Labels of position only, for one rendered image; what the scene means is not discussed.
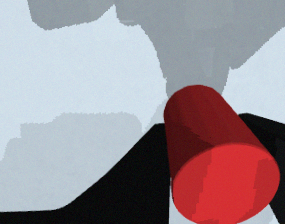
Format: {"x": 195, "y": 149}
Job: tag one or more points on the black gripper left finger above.
{"x": 135, "y": 191}

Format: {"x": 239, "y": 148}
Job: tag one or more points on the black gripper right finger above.
{"x": 272, "y": 136}

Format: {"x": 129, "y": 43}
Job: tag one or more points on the red marker cap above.
{"x": 220, "y": 173}

